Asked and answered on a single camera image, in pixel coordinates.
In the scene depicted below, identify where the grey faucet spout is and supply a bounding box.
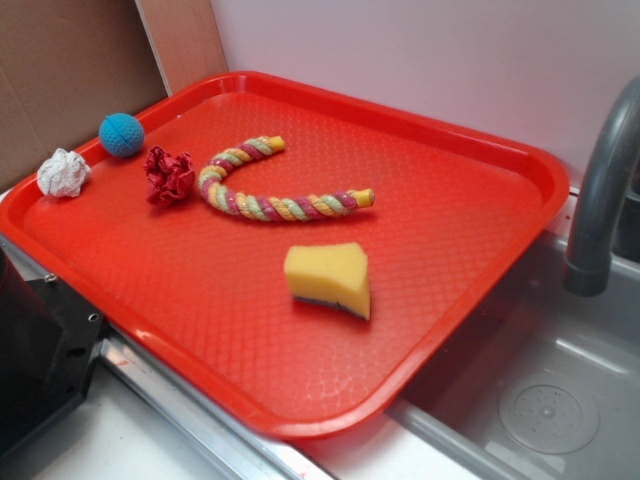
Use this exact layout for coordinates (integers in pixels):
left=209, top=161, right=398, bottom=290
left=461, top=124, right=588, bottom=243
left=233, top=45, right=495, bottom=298
left=563, top=77, right=639, bottom=297

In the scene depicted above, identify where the blue textured ball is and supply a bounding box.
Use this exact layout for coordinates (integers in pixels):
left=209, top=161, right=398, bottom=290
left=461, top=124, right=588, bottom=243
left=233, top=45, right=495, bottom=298
left=98, top=113, right=145, bottom=158

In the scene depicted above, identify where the multicolour twisted rope toy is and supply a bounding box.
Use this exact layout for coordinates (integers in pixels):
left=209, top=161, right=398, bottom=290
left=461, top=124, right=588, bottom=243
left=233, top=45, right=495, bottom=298
left=197, top=136, right=375, bottom=222

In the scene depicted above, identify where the red crumpled scrunchie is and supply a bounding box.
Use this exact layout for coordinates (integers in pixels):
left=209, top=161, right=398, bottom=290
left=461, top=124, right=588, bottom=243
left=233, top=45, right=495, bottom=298
left=144, top=146, right=196, bottom=207

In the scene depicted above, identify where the white crumpled paper ball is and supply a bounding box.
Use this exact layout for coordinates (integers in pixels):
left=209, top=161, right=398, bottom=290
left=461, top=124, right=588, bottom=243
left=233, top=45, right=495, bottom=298
left=36, top=148, right=91, bottom=198

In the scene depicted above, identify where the yellow sponge with dark base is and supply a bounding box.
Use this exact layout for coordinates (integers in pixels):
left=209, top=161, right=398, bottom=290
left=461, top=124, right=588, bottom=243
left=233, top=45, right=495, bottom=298
left=284, top=242, right=371, bottom=320

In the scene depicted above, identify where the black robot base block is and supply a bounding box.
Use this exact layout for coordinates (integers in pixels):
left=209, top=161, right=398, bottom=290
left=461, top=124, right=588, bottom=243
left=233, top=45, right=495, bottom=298
left=1, top=253, right=106, bottom=460

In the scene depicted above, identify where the brown cardboard panel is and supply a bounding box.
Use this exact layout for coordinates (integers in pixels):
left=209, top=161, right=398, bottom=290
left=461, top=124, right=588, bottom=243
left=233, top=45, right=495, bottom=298
left=1, top=1, right=227, bottom=191

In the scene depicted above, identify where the red plastic tray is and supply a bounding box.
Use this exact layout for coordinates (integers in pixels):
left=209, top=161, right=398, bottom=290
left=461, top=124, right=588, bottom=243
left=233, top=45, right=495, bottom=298
left=1, top=72, right=569, bottom=440

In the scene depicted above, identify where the grey plastic sink basin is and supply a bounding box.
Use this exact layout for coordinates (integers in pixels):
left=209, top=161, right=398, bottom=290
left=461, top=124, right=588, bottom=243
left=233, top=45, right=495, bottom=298
left=302, top=235, right=639, bottom=479

